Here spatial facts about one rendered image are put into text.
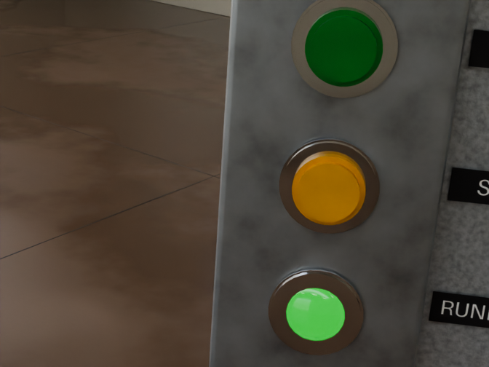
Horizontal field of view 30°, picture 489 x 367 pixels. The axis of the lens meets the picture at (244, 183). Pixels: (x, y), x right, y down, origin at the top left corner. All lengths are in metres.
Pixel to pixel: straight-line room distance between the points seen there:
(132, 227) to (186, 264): 0.39
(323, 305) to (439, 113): 0.08
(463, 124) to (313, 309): 0.09
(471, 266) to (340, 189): 0.07
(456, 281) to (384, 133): 0.07
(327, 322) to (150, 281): 2.93
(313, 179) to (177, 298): 2.85
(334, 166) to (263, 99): 0.03
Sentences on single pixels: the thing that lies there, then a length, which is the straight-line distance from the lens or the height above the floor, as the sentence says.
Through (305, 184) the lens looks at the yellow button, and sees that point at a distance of 0.32.
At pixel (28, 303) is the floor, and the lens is 3.14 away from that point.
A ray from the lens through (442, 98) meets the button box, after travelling 0.32.
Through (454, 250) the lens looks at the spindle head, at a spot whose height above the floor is 1.34.
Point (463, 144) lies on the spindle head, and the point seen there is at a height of 1.39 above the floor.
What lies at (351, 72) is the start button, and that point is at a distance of 0.31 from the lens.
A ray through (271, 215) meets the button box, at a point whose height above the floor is 1.36.
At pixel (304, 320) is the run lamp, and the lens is 0.34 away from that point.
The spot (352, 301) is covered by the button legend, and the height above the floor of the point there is 1.33.
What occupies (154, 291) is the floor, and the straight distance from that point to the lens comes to 3.20.
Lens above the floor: 1.49
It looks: 21 degrees down
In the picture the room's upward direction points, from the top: 4 degrees clockwise
